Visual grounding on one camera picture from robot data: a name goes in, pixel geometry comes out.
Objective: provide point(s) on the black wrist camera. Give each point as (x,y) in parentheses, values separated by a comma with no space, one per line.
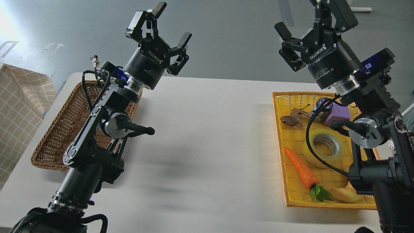
(114,71)
(379,62)

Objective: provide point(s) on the yellow tape roll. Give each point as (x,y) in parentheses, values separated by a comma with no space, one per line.
(327,146)

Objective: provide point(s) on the purple foam block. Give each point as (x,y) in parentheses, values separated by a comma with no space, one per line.
(337,112)

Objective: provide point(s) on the beige checkered cloth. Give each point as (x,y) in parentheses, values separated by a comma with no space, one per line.
(25,96)

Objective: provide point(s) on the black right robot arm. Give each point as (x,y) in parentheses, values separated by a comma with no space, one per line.
(381,143)

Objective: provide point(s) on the orange toy carrot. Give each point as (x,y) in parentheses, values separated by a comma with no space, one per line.
(306,175)

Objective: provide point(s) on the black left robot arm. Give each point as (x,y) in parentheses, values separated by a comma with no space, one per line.
(94,156)

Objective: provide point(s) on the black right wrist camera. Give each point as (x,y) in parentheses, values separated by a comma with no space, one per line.
(379,62)

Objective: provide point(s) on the toy croissant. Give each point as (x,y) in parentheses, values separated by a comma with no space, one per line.
(346,194)

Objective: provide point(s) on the brown toy animal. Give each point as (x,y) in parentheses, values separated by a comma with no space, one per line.
(294,118)

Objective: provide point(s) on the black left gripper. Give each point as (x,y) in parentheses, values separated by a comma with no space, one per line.
(148,62)

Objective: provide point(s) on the small dark jar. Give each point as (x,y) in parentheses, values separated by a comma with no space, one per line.
(322,108)

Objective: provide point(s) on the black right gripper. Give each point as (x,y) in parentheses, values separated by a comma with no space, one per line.
(328,57)

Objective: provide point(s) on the white stand base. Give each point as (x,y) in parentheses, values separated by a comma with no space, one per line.
(361,9)

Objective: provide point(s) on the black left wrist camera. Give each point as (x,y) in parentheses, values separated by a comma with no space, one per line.
(114,71)

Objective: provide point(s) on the yellow plastic basket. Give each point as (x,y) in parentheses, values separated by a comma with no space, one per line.
(295,194)

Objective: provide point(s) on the brown wicker basket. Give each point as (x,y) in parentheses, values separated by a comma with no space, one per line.
(62,131)

